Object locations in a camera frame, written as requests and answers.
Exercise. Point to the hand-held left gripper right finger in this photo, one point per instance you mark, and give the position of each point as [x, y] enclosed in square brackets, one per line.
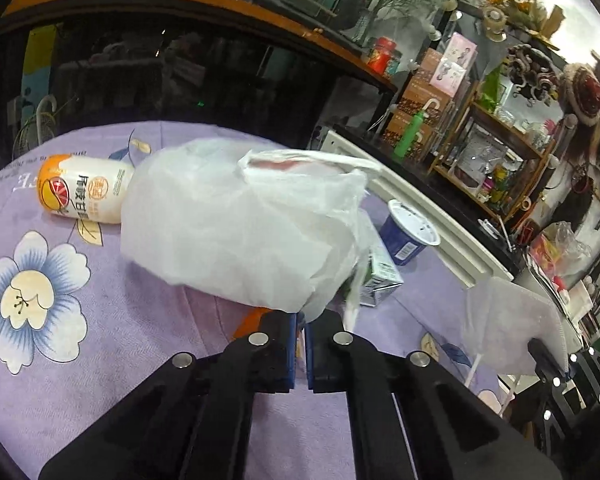
[309, 355]

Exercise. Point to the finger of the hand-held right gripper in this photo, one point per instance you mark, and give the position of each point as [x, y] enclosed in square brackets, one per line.
[560, 425]
[547, 360]

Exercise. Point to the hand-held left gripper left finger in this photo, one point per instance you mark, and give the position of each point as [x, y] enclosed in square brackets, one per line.
[292, 355]

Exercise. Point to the white plastic bag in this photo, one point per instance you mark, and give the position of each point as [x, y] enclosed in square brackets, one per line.
[230, 225]

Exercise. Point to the sheer lace stool cover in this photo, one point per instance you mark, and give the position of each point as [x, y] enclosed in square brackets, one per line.
[510, 325]

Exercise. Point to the green white drink carton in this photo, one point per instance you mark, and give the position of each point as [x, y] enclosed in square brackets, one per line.
[380, 275]

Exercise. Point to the clear bag of colourful items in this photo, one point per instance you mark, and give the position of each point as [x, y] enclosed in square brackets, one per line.
[555, 250]

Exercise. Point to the blue yogurt cup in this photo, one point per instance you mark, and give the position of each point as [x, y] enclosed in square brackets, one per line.
[402, 245]

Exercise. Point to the purple floral tablecloth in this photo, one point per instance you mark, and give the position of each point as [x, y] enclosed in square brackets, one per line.
[130, 360]

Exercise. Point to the wooden shelf rack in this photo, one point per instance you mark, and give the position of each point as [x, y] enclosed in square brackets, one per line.
[510, 132]

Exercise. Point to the green bottle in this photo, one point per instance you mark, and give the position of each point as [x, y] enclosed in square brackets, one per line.
[407, 137]

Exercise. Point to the brown patterned box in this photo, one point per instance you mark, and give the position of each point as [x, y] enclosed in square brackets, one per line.
[405, 132]
[422, 95]

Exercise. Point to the dark red flower bouquet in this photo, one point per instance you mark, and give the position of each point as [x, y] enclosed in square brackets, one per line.
[585, 92]

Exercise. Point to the white orange drink bottle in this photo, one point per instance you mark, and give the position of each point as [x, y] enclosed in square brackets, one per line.
[80, 187]

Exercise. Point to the brown flower bouquet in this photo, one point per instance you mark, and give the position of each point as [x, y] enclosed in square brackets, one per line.
[532, 70]

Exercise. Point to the stacked brown cardboard boxes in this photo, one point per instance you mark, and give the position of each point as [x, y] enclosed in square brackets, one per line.
[455, 62]

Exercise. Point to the orange flower bunch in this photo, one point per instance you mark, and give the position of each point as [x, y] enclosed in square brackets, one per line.
[515, 2]

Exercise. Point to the curved wooden counter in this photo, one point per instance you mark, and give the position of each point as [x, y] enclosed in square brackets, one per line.
[180, 7]

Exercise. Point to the yellow sign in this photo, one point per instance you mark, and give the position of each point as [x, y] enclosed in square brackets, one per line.
[37, 60]

